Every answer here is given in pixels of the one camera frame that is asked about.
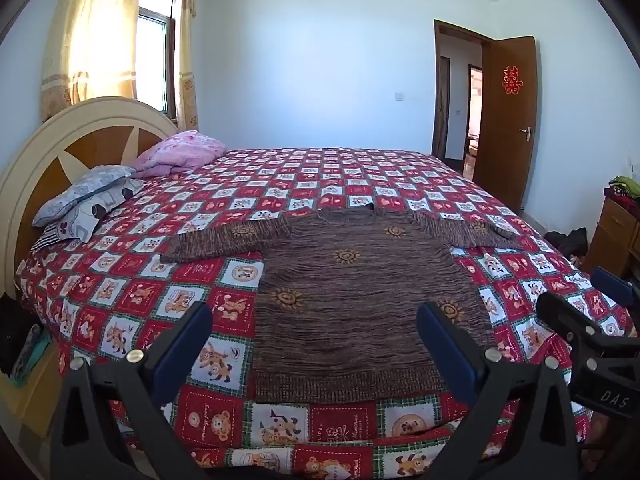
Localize grey patterned pillow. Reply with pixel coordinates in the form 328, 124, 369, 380
32, 164, 138, 227

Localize wide yellow curtain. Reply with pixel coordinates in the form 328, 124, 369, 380
40, 0, 148, 123

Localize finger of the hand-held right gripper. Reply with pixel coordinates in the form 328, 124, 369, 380
591, 266, 640, 309
537, 291, 640, 362

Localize teal cloth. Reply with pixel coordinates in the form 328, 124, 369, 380
10, 324, 53, 389

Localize grey striped pillow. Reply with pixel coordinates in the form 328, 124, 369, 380
30, 177, 146, 253

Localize dark bag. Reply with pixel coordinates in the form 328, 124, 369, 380
544, 227, 589, 259

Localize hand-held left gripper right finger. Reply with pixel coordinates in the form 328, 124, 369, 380
416, 301, 581, 480

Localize brown wooden door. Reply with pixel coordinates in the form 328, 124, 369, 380
472, 36, 538, 211

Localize brown knitted sweater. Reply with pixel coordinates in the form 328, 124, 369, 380
159, 207, 523, 403

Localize window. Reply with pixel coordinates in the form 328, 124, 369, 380
135, 0, 180, 120

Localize red paper door decoration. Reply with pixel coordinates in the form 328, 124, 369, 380
502, 65, 522, 96

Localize wooden cabinet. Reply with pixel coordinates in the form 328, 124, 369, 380
582, 195, 640, 281

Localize pink pillow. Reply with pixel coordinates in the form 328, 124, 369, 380
132, 130, 228, 178

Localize red checked printed bedspread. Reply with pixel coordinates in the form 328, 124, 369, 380
15, 147, 640, 480

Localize red cloth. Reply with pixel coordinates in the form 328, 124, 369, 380
602, 187, 640, 209

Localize green cloth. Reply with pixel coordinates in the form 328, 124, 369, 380
609, 176, 640, 200

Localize cream nightstand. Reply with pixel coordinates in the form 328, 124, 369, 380
0, 340, 66, 463

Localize cream and brown headboard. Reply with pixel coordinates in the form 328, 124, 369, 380
0, 96, 181, 306

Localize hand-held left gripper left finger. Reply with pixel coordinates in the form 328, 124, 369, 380
50, 301, 214, 480

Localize black cloth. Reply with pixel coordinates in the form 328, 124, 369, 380
0, 292, 41, 376

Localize brown door frame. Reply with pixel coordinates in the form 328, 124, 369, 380
431, 19, 499, 161

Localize narrow yellow curtain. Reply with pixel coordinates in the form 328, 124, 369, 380
172, 0, 200, 132

